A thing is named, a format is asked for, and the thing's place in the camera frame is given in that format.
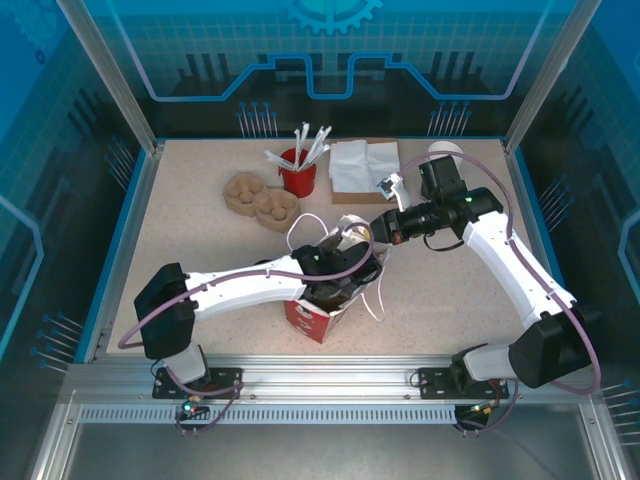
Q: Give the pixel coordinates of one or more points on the red white paper bag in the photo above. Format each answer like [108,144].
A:
[310,325]

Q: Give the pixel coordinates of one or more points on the brown pulp cup carrier stack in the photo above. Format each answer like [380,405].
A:
[272,210]

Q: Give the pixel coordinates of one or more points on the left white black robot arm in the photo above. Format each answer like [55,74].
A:
[240,290]

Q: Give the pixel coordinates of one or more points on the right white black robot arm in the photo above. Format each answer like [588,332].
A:
[520,270]

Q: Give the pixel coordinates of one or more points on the paper cup stack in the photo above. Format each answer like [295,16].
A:
[445,146]

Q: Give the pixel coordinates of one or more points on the white paper napkin stack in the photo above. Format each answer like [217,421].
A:
[360,165]

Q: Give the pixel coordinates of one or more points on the red straw holder cup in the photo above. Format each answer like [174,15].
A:
[300,182]

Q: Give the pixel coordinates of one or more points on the white wrapped straw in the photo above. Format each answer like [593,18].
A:
[298,145]
[317,140]
[303,135]
[325,135]
[275,156]

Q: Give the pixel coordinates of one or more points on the grey metal panel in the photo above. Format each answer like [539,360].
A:
[325,455]

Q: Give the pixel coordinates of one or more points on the right base LED connector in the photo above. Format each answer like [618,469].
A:
[479,410]

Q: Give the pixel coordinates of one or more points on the base led connector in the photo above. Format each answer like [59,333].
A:
[189,409]
[479,410]

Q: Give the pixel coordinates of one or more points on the left base LED connector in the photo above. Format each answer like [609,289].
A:
[189,409]

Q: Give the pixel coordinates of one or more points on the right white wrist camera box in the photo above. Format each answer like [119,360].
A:
[402,192]

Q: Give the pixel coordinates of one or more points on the aluminium mounting rail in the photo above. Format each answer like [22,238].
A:
[325,375]

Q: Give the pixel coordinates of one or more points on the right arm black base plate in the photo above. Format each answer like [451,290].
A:
[430,385]

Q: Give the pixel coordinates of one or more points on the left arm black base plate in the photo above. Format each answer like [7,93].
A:
[225,385]

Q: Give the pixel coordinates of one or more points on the aluminium frame post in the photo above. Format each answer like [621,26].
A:
[547,75]
[116,80]

